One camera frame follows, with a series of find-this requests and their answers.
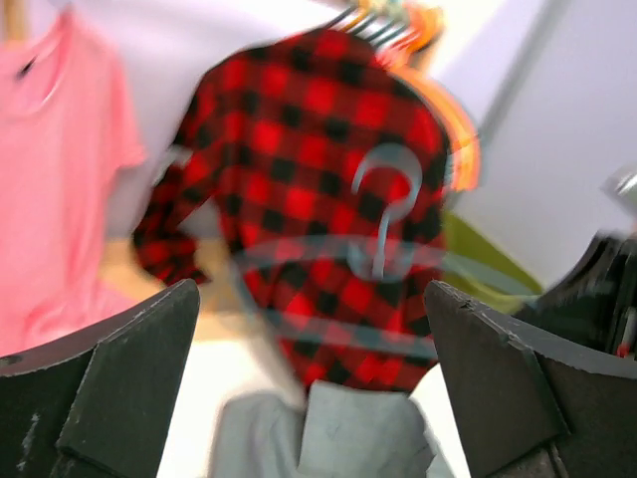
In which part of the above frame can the pink t-shirt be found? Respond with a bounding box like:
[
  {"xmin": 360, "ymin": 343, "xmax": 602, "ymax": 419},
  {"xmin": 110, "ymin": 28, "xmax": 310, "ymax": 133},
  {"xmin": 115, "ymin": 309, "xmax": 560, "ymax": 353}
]
[{"xmin": 1, "ymin": 10, "xmax": 145, "ymax": 355}]

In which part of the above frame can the aluminium corner profile right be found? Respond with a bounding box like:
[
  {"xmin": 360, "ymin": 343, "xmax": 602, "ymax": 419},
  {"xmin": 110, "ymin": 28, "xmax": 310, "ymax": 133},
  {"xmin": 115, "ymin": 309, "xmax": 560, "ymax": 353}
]
[{"xmin": 467, "ymin": 0, "xmax": 564, "ymax": 138}]

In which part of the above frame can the green plastic basket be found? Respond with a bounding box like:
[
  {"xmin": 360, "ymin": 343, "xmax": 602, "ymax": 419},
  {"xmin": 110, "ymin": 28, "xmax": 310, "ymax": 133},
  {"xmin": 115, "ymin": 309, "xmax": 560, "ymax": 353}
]
[{"xmin": 443, "ymin": 211, "xmax": 542, "ymax": 314}]

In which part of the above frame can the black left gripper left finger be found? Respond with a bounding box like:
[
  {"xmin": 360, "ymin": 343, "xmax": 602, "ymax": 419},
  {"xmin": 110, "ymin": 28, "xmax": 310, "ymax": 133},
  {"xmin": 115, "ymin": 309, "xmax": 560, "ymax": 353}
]
[{"xmin": 1, "ymin": 280, "xmax": 200, "ymax": 478}]

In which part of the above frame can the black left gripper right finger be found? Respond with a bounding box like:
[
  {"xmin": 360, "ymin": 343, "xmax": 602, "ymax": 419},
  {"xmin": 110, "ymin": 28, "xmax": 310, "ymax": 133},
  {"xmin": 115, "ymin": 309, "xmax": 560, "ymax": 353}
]
[{"xmin": 424, "ymin": 281, "xmax": 636, "ymax": 478}]

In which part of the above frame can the wooden rack frame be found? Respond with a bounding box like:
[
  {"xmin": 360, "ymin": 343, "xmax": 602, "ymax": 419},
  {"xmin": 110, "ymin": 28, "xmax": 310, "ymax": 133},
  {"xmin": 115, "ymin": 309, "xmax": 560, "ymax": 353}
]
[{"xmin": 1, "ymin": 0, "xmax": 29, "ymax": 43}]

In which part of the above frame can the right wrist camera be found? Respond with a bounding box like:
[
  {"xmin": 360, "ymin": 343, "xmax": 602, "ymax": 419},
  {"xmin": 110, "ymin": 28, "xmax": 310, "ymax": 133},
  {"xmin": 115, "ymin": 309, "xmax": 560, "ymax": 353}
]
[{"xmin": 601, "ymin": 164, "xmax": 637, "ymax": 207}]

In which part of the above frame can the grey button shirt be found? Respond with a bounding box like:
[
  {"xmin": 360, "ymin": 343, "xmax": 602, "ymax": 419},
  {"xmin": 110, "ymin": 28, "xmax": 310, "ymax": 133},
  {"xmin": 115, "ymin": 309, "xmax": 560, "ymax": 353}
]
[{"xmin": 208, "ymin": 381, "xmax": 452, "ymax": 478}]

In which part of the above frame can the red black plaid shirt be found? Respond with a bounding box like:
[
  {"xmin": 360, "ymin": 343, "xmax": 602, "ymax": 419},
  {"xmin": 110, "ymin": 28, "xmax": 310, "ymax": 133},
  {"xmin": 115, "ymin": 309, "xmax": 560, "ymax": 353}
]
[{"xmin": 133, "ymin": 27, "xmax": 448, "ymax": 392}]

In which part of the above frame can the orange plastic hanger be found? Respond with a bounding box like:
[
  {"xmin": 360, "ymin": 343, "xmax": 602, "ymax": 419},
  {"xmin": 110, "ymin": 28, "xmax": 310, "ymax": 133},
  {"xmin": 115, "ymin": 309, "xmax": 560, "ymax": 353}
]
[{"xmin": 343, "ymin": 1, "xmax": 482, "ymax": 192}]

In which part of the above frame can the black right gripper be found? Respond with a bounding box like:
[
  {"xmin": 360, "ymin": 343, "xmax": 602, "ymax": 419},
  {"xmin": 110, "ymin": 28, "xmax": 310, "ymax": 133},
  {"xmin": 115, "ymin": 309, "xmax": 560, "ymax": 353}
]
[{"xmin": 515, "ymin": 234, "xmax": 636, "ymax": 358}]

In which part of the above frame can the teal plastic hanger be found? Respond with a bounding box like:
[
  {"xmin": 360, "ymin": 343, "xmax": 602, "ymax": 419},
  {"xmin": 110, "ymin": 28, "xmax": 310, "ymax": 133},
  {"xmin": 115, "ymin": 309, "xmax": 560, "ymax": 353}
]
[{"xmin": 233, "ymin": 143, "xmax": 537, "ymax": 359}]

